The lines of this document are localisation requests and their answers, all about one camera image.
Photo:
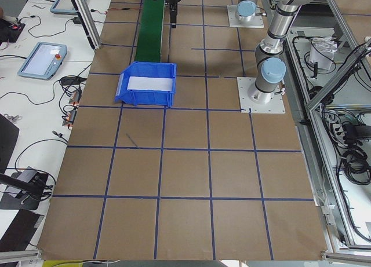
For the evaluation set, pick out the aluminium frame post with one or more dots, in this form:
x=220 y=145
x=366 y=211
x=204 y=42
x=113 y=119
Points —
x=88 y=24

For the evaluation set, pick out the black monitor stand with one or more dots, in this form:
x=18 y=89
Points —
x=24 y=189

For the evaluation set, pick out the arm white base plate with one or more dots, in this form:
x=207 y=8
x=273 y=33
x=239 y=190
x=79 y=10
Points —
x=255 y=102
x=237 y=20

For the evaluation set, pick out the far teach pendant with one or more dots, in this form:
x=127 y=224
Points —
x=63 y=7

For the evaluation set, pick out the near teach pendant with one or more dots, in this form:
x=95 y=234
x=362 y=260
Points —
x=43 y=61

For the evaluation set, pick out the green conveyor belt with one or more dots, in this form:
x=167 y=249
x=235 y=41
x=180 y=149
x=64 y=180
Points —
x=149 y=43

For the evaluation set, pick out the teach pendant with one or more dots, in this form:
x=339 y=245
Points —
x=43 y=61
x=63 y=7

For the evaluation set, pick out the crumpled white paper bag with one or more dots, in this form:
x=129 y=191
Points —
x=322 y=52

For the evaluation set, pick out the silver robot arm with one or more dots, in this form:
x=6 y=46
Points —
x=245 y=11
x=271 y=69

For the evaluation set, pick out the blue source plastic bin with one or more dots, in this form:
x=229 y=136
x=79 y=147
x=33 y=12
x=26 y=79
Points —
x=146 y=97

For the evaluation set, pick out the black power adapter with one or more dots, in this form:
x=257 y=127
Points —
x=77 y=20

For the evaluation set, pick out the white foam pad in source bin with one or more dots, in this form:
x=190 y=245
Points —
x=150 y=83

